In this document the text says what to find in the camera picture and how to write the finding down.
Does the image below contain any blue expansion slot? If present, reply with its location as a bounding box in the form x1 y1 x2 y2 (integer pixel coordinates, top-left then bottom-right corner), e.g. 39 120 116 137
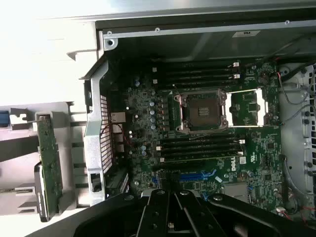
179 172 218 184

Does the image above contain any green motherboard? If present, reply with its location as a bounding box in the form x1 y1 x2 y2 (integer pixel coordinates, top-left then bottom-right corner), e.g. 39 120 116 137
125 61 284 215

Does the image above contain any CPU socket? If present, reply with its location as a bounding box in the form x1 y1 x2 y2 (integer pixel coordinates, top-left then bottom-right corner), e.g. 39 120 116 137
175 88 229 131

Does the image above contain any metal socket cover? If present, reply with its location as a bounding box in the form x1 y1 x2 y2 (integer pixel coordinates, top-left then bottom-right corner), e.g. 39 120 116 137
227 88 270 128

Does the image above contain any grey parts rack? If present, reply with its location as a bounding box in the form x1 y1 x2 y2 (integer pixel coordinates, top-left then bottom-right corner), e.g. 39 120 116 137
0 100 89 224

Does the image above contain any silver disk bay cage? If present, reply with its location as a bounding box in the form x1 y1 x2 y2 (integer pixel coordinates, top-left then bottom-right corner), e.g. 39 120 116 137
277 61 316 237

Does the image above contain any open black PC case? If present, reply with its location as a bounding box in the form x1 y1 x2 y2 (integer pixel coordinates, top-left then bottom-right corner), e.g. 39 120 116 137
79 6 316 237

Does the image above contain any blue disk caddy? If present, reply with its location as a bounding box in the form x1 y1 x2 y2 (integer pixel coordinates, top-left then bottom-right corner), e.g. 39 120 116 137
0 111 10 128

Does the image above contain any thin red fan wire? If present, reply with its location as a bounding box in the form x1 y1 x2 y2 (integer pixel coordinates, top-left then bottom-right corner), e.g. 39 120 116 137
110 122 132 149

